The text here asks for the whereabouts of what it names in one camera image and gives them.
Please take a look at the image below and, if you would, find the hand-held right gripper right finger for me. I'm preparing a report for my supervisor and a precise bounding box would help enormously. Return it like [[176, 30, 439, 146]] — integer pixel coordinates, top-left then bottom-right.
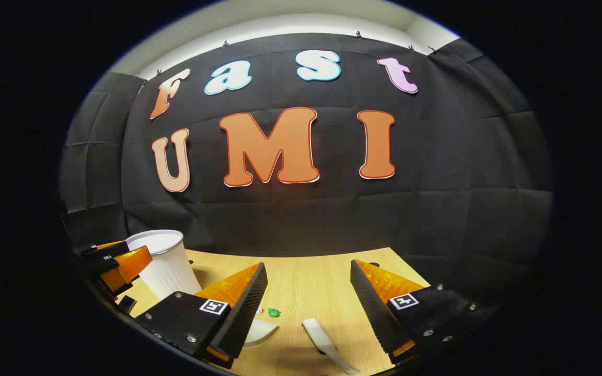
[[351, 260, 495, 365]]

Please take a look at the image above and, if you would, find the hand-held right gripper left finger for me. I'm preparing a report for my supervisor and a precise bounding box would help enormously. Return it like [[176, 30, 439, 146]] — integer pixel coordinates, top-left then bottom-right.
[[134, 262, 269, 369]]

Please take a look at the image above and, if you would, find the grey plastic dustpan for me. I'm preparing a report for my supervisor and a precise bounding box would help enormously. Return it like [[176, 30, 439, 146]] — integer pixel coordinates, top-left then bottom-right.
[[243, 319, 280, 347]]

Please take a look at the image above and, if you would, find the white ribbed garbage bin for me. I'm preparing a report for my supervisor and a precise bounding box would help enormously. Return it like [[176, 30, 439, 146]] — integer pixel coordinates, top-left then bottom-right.
[[125, 229, 203, 301]]

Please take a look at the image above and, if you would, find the wooden desktop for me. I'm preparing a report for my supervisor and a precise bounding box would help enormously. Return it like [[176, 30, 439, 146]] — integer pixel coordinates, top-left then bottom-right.
[[115, 247, 431, 376]]

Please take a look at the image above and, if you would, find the black backdrop cloth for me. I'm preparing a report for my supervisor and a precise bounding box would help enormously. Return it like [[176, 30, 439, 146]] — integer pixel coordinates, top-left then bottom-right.
[[60, 32, 553, 309]]

